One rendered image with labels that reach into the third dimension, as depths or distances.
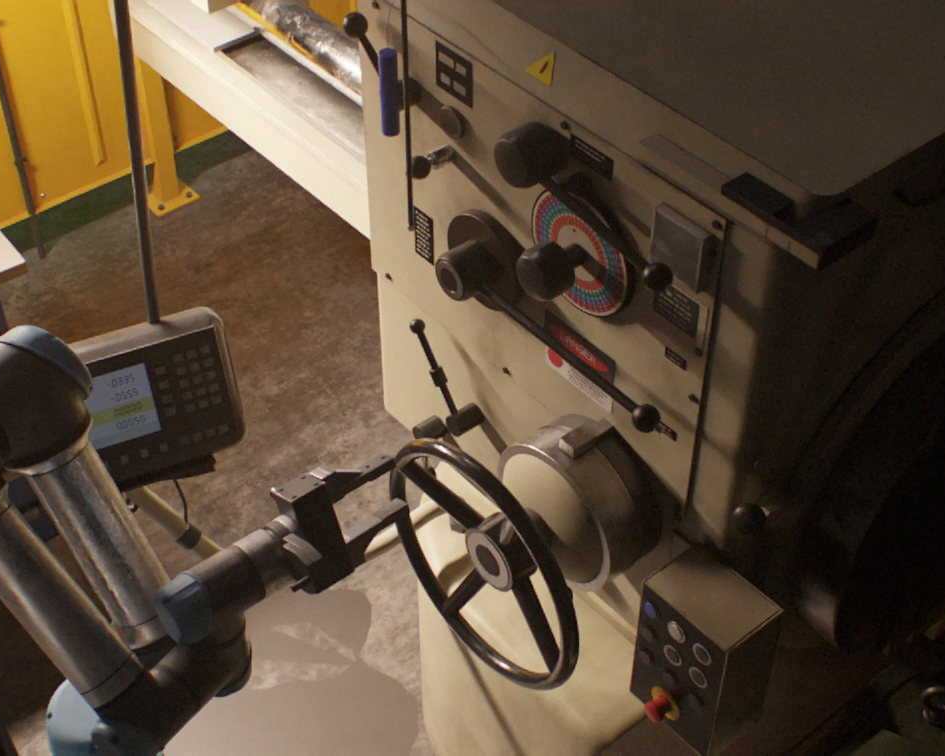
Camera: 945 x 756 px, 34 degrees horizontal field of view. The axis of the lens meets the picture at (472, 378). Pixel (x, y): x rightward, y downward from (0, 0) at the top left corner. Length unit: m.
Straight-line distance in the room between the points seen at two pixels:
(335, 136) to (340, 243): 1.70
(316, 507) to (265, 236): 2.88
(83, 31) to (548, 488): 2.73
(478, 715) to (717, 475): 1.23
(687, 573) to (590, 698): 0.80
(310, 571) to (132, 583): 0.25
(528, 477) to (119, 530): 0.54
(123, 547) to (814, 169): 0.92
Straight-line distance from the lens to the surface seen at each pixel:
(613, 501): 2.02
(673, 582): 1.99
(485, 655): 2.16
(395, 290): 2.37
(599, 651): 2.82
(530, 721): 2.87
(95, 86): 4.57
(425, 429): 2.43
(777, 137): 1.76
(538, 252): 1.86
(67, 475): 1.86
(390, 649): 3.57
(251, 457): 4.00
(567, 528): 2.04
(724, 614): 1.96
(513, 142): 1.85
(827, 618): 2.13
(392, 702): 3.48
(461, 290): 2.05
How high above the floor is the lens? 2.86
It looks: 43 degrees down
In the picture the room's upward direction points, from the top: straight up
